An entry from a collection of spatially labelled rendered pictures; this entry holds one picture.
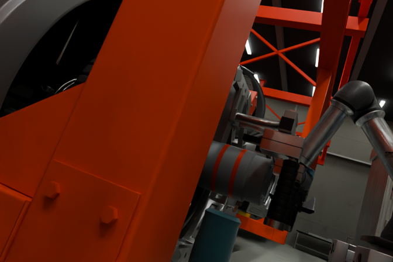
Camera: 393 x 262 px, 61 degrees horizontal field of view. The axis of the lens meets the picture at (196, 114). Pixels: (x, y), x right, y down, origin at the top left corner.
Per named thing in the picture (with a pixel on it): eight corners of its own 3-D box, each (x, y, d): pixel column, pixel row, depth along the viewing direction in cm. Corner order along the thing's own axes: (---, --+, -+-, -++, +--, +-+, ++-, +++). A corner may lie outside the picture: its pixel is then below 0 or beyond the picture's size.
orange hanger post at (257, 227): (234, 225, 453) (285, 66, 505) (284, 244, 427) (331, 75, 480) (233, 225, 438) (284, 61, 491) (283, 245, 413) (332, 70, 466)
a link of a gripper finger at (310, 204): (318, 197, 106) (301, 192, 114) (312, 215, 104) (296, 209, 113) (326, 200, 106) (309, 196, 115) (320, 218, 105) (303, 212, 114)
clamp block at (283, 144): (261, 152, 78) (267, 131, 79) (299, 164, 75) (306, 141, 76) (258, 147, 73) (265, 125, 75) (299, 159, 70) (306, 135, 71)
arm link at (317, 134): (376, 76, 117) (292, 186, 119) (380, 90, 125) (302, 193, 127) (347, 65, 125) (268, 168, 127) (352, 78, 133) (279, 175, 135)
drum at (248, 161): (196, 186, 102) (211, 143, 105) (263, 210, 94) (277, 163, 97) (181, 179, 89) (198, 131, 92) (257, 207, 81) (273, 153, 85)
